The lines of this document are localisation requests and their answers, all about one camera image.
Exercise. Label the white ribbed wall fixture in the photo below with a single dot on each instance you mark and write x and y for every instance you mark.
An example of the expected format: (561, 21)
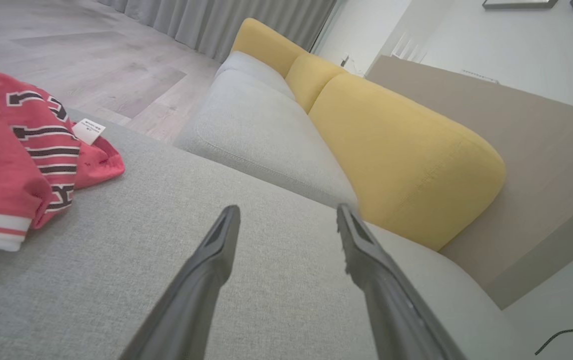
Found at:
(409, 49)

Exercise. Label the beige upholstered wall panel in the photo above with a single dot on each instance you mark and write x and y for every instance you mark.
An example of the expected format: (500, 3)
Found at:
(541, 165)

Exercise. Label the large grey sofa chaise cushion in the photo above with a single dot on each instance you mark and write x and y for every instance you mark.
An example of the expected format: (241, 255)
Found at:
(116, 260)

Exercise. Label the yellow sofa back cushion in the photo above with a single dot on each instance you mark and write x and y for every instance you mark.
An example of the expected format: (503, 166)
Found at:
(311, 80)
(406, 160)

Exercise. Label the white wall vent strip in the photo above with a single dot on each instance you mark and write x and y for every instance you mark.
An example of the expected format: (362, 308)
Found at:
(480, 76)

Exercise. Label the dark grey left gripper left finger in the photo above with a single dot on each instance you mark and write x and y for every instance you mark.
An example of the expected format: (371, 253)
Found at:
(191, 300)

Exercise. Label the grey pleated curtain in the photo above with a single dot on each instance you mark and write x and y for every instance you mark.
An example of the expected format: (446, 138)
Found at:
(216, 25)

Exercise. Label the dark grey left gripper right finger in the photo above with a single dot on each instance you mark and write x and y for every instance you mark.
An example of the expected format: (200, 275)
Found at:
(391, 310)

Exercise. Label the yellow sofa armrest cushion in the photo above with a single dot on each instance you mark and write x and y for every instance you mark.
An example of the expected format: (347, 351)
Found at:
(266, 45)

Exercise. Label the grey sofa seat cushion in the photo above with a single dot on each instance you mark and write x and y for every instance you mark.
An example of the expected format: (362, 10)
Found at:
(261, 135)
(251, 67)

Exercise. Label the red jersey with number print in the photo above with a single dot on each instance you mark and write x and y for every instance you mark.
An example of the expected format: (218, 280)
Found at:
(1, 175)

